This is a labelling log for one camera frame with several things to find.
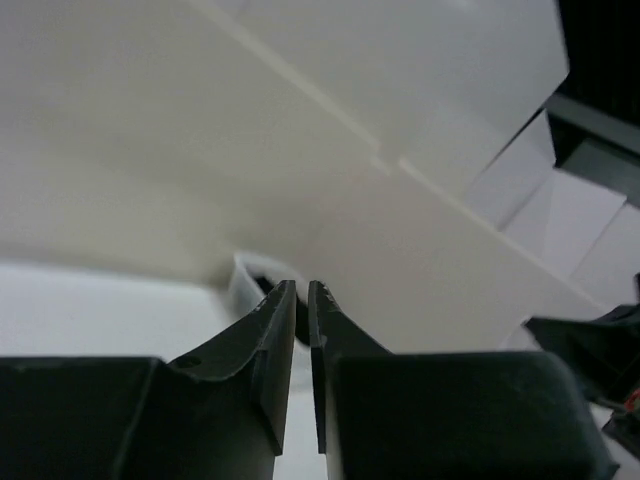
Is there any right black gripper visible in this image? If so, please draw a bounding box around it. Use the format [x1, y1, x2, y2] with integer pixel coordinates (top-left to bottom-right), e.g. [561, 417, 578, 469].
[523, 303, 639, 458]

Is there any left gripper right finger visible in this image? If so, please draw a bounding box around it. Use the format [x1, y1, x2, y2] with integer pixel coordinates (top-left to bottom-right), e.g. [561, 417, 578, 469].
[308, 281, 618, 479]

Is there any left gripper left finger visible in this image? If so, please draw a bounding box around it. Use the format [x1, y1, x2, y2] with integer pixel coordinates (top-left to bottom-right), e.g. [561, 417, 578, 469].
[119, 280, 296, 479]

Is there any black tank top in basket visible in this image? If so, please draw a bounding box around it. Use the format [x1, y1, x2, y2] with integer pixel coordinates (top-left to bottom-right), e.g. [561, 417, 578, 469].
[253, 275, 310, 346]

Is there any white plastic basket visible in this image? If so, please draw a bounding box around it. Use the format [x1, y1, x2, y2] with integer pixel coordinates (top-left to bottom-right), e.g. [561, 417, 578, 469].
[228, 251, 309, 317]

